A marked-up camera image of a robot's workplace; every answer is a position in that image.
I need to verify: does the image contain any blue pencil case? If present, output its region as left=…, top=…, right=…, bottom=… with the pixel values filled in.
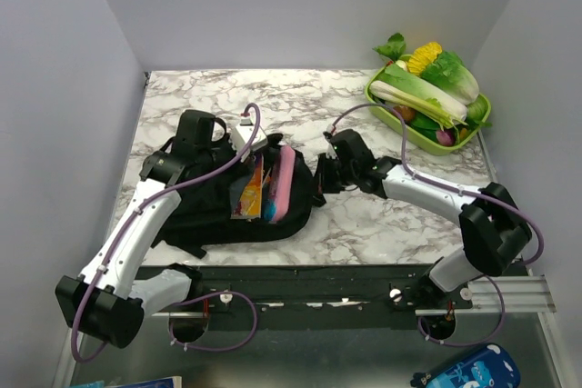
left=410, top=343, right=522, bottom=388

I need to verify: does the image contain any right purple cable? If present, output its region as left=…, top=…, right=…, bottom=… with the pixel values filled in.
left=325, top=103, right=545, bottom=348

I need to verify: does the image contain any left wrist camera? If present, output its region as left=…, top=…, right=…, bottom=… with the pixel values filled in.
left=231, top=124, right=268, bottom=152

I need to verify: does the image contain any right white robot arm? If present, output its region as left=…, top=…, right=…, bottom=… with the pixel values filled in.
left=314, top=129, right=532, bottom=308

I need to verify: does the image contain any green leaf sprig toy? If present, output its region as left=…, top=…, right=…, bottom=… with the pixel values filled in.
left=373, top=33, right=406, bottom=62

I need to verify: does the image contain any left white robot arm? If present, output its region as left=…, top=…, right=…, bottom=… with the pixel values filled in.
left=55, top=104, right=261, bottom=363

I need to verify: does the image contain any pink pencil case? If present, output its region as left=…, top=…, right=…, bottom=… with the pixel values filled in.
left=264, top=145, right=296, bottom=223

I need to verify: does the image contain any aluminium extrusion rail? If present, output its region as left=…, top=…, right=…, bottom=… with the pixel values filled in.
left=149, top=274, right=557, bottom=317

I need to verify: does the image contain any green vegetable tray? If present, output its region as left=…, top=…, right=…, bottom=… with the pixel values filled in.
left=365, top=55, right=491, bottom=156

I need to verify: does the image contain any Roald Dahl book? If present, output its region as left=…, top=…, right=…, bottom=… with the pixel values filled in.
left=231, top=155, right=264, bottom=220

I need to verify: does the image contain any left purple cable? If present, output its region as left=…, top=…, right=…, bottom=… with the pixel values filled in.
left=70, top=102, right=263, bottom=364

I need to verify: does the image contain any napa cabbage toy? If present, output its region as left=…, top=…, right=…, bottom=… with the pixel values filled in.
left=369, top=64, right=467, bottom=127

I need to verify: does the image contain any black mounting base rail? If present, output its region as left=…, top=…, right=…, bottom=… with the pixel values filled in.
left=135, top=263, right=483, bottom=333

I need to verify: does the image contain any black student backpack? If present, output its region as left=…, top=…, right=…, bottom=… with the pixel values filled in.
left=153, top=134, right=326, bottom=259

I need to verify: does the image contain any green lettuce toy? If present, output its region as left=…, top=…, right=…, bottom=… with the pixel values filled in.
left=420, top=51, right=479, bottom=105

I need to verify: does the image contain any purple cable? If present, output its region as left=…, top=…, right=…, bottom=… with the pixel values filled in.
left=325, top=103, right=545, bottom=348
left=70, top=102, right=263, bottom=364

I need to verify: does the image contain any yellow corn toy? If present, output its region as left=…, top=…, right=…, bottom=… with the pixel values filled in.
left=406, top=42, right=443, bottom=75

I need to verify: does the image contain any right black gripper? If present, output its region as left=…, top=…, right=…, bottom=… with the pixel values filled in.
left=306, top=152, right=357, bottom=194

